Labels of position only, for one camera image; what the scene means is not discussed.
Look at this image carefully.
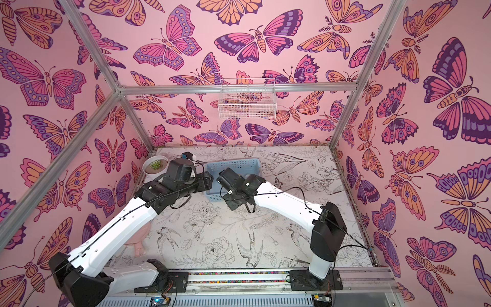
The light blue perforated storage basket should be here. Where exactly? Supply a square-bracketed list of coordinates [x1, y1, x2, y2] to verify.
[205, 158, 262, 202]

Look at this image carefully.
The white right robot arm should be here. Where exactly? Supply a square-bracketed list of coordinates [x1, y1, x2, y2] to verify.
[217, 168, 347, 280]

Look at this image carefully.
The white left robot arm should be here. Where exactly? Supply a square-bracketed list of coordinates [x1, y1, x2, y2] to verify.
[49, 158, 214, 306]

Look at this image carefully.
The white bowl with green plant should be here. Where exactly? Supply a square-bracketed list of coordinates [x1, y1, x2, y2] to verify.
[143, 156, 169, 179]

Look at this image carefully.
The pink plush toy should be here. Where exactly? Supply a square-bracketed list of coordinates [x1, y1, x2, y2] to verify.
[125, 223, 151, 257]

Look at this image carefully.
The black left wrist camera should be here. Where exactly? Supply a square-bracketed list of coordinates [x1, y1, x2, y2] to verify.
[181, 152, 196, 162]

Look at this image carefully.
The white wire wall basket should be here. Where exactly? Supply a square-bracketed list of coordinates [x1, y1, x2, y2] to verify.
[216, 78, 277, 120]

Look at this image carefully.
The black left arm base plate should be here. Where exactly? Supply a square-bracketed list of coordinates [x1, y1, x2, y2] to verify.
[134, 271, 189, 294]

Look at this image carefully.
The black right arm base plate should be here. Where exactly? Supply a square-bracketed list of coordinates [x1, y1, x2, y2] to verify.
[285, 269, 343, 292]

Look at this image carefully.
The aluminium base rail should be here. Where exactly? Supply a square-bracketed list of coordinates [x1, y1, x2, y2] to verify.
[98, 267, 405, 306]

